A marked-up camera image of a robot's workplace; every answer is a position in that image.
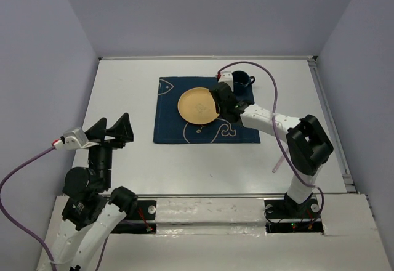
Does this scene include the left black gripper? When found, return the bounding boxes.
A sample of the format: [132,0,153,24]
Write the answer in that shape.
[84,111,134,188]

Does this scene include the dark blue mug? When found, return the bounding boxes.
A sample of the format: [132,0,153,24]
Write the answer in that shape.
[232,71,255,96]

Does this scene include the yellow round plate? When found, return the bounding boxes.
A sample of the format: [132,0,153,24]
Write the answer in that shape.
[177,87,219,125]

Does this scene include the dark blue cloth placemat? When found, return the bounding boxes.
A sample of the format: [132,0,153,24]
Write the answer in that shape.
[153,76,260,144]

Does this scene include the pink handled fork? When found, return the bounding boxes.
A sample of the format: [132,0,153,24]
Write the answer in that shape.
[272,155,286,173]

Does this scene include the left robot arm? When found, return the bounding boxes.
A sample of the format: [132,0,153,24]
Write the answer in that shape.
[38,113,138,270]

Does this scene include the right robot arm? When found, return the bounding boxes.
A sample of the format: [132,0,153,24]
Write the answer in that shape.
[209,82,334,217]

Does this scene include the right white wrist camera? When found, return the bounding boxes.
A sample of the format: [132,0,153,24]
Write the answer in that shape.
[217,71,234,91]

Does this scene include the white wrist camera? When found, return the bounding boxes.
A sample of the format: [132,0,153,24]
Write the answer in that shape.
[217,71,234,91]
[52,127,99,150]

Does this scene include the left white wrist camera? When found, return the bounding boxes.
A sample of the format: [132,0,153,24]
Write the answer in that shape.
[52,127,99,150]

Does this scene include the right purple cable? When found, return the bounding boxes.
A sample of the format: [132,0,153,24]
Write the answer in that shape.
[215,61,324,222]

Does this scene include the purple cable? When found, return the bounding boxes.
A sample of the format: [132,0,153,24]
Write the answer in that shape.
[0,146,107,271]
[215,61,324,222]

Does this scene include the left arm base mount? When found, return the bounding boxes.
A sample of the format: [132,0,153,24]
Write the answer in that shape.
[113,199,157,235]

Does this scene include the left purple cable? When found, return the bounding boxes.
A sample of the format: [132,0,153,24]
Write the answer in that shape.
[0,146,107,271]

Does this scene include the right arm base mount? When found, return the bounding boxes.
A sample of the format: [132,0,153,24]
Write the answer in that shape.
[263,197,324,234]

